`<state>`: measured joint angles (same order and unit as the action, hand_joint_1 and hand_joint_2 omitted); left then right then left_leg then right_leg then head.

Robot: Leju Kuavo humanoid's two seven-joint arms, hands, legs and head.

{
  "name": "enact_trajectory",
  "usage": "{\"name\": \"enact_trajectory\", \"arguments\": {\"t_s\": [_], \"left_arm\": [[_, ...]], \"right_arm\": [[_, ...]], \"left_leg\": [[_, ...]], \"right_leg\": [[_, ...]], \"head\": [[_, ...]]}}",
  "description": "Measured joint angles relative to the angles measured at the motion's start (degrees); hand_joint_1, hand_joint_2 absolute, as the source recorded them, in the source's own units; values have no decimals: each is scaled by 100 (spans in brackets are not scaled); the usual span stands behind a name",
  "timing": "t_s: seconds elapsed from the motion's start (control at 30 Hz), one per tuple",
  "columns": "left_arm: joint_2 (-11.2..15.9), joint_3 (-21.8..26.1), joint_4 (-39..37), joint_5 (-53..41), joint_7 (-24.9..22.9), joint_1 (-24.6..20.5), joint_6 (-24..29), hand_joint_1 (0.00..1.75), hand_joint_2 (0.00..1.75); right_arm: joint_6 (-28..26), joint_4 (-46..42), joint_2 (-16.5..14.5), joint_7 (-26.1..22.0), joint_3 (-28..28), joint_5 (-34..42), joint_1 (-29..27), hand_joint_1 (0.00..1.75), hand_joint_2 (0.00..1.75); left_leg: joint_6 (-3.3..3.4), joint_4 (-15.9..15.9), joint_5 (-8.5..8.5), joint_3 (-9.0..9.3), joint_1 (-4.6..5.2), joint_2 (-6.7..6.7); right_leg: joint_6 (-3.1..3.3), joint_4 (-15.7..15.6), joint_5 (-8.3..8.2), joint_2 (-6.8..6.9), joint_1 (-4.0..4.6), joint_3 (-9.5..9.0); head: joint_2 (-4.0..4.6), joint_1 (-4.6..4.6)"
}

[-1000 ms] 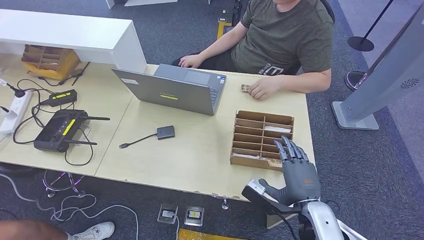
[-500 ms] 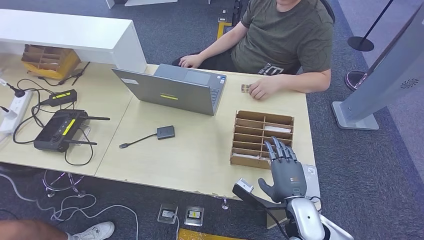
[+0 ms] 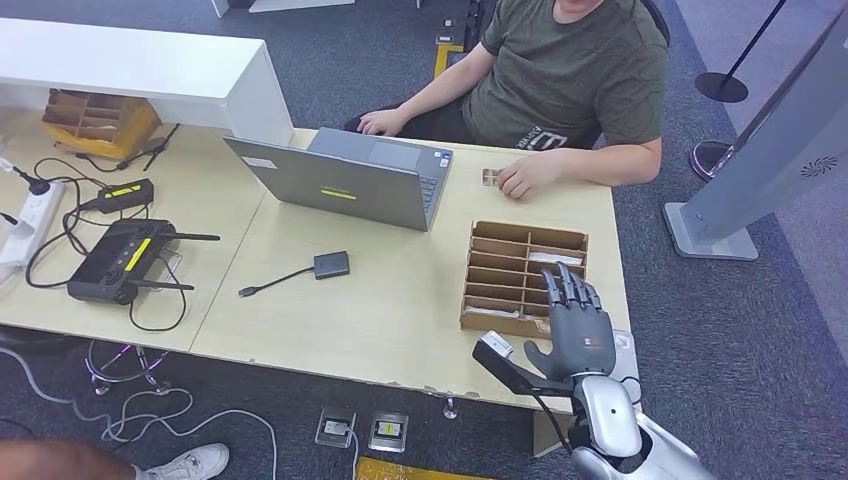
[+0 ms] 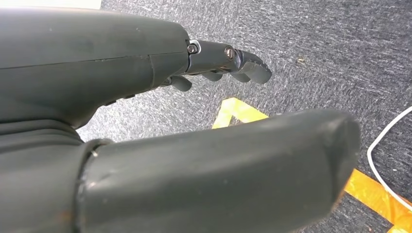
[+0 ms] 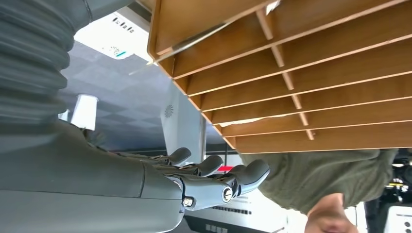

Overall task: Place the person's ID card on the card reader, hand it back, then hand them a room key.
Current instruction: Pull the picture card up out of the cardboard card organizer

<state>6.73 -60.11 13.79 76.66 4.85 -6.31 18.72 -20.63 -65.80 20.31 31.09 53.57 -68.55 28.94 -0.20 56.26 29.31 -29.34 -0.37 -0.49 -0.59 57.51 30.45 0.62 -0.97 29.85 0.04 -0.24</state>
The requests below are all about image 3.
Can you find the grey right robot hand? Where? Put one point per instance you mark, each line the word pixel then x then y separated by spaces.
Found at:
pixel 583 338

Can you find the person's right hand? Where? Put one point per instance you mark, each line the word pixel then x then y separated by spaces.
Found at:
pixel 383 122

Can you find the person's left hand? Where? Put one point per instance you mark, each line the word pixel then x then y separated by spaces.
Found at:
pixel 533 175

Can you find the ID card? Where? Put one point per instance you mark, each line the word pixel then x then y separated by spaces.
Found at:
pixel 490 177

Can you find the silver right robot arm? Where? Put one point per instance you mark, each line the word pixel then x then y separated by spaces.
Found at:
pixel 606 411

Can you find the person's left forearm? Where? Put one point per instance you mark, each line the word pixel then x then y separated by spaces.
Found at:
pixel 609 162

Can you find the person's right forearm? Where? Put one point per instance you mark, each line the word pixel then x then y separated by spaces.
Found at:
pixel 442 85

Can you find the patterned room key card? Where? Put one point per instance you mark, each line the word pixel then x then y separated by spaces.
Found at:
pixel 542 326

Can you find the grey card reader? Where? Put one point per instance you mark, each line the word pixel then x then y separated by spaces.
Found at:
pixel 627 361

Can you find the white card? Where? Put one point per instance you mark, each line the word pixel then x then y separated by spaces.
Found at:
pixel 546 257

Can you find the pale card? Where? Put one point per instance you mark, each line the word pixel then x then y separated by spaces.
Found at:
pixel 490 311

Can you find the cardboard card organizer box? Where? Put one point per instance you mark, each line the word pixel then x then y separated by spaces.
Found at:
pixel 503 278

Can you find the seated person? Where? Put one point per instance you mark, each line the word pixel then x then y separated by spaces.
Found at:
pixel 570 66

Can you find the person's bare leg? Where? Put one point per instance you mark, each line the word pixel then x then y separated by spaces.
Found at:
pixel 60 460

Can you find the grey laptop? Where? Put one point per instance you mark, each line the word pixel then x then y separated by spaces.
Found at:
pixel 331 179

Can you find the short yellow floor tape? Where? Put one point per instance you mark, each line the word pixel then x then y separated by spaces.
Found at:
pixel 447 56

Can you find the wooden desk leg panel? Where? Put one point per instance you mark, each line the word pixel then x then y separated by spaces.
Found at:
pixel 553 434

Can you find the white furniture base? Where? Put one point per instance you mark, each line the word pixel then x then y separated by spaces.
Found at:
pixel 298 4

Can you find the small chrome floor stud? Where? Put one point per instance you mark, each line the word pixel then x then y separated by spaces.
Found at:
pixel 450 411

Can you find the chrome stanchion base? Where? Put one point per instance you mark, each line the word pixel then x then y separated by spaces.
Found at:
pixel 706 159

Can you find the black office chair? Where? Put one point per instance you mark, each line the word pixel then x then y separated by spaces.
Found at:
pixel 657 20

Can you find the black stanchion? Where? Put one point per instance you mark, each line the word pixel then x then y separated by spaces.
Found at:
pixel 721 86

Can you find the floor socket with yellow label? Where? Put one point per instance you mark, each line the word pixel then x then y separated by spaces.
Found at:
pixel 388 432

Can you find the wide yellow floor tape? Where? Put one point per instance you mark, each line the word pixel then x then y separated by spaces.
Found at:
pixel 404 472

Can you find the grey kiosk stand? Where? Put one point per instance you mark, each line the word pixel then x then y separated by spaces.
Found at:
pixel 782 152

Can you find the white counter shelf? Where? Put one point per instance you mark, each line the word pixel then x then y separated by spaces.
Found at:
pixel 132 66

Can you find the floor socket with white plug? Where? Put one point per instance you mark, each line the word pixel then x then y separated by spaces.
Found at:
pixel 335 427

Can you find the black charger with yellow label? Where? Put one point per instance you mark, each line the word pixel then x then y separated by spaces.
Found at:
pixel 126 194

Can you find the cardboard organizer with yellow base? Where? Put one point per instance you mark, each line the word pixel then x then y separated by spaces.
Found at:
pixel 98 122

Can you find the black remote controller with antennas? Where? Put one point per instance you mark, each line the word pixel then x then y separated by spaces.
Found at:
pixel 112 262

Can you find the black plug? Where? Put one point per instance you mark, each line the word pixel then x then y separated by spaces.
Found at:
pixel 38 186

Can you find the white power strip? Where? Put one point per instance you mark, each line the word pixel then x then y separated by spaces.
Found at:
pixel 33 222

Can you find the white plug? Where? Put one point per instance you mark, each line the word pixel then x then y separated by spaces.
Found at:
pixel 18 227

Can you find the chrome chair base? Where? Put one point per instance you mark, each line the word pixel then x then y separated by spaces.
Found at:
pixel 99 386

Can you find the white shoe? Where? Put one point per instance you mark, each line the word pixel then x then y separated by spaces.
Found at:
pixel 192 462

